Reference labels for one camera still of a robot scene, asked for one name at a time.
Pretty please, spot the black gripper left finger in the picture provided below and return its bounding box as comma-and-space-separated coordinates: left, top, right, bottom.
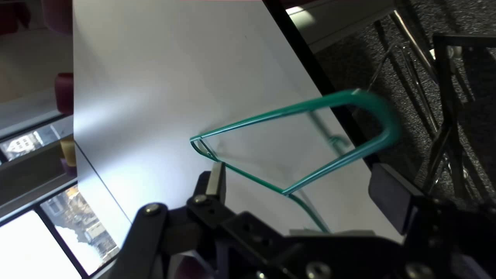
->
204, 162, 228, 199

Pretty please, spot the maroon chair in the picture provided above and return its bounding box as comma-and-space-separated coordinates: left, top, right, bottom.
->
0, 0, 34, 34
40, 0, 74, 36
53, 72, 76, 118

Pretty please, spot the yellow chair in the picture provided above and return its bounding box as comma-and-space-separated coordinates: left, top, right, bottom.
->
57, 135, 79, 176

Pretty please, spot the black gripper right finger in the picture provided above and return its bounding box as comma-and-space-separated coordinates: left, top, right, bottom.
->
370, 163, 426, 236

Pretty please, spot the green coat hanger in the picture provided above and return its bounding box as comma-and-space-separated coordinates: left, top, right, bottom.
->
187, 87, 406, 236

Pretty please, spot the white table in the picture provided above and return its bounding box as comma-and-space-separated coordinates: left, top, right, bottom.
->
71, 0, 406, 247

